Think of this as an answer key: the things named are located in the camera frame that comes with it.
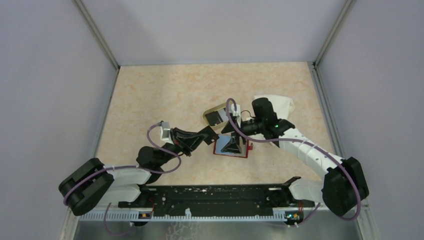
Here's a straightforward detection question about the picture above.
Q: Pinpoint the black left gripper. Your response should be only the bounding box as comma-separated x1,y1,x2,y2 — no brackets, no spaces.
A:
157,126,209,167

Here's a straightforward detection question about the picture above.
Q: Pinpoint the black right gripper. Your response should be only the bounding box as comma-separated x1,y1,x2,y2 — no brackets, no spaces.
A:
221,116,265,154

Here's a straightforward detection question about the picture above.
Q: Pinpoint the red leather card holder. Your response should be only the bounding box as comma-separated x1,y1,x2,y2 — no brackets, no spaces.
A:
213,134,253,159

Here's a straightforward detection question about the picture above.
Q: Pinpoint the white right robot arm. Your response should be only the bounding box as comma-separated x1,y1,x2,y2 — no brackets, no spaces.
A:
224,97,370,221

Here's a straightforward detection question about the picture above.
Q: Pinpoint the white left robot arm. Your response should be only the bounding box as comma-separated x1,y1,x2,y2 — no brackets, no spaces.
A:
58,121,219,216

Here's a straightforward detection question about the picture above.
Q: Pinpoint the black silver-striped VIP card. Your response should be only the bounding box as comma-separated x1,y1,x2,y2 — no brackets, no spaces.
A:
205,108,228,127

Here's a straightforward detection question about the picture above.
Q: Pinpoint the beige plastic tray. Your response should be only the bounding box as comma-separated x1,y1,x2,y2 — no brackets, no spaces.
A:
202,103,229,130

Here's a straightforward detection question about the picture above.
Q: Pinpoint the white cloth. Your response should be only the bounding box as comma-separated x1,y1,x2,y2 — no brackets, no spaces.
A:
253,94,296,148

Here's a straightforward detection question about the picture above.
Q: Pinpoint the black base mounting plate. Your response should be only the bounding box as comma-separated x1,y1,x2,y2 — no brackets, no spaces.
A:
118,183,315,217

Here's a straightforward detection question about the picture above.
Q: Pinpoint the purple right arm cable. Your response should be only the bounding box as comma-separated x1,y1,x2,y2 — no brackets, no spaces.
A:
225,97,362,228

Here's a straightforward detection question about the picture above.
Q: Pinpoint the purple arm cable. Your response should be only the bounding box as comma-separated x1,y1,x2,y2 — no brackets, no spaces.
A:
62,123,183,237
225,97,362,228

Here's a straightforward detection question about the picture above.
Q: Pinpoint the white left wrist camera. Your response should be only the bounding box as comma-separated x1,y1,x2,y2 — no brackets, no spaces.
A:
159,121,172,144

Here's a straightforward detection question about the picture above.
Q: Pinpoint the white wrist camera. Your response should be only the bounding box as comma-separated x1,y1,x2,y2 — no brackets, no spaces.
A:
159,121,172,144
229,103,242,126

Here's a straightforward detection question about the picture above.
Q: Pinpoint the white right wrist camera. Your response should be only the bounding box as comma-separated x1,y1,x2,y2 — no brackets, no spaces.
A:
229,103,242,126

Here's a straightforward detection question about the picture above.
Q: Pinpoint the white slotted cable duct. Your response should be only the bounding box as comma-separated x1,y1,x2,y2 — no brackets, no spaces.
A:
79,209,303,225

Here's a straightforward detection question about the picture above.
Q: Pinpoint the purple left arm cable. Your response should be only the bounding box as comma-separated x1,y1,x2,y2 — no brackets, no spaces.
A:
62,123,183,237

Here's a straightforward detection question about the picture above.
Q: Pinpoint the aluminium frame rail left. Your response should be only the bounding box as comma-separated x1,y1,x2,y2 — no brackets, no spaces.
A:
72,0,120,71

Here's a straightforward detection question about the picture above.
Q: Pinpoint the aluminium frame rail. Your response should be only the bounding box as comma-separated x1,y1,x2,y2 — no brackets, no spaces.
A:
72,0,120,71
313,0,357,69

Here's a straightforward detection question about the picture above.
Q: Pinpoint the aluminium frame rail right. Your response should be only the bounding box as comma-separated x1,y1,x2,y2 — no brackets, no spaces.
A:
313,0,357,69

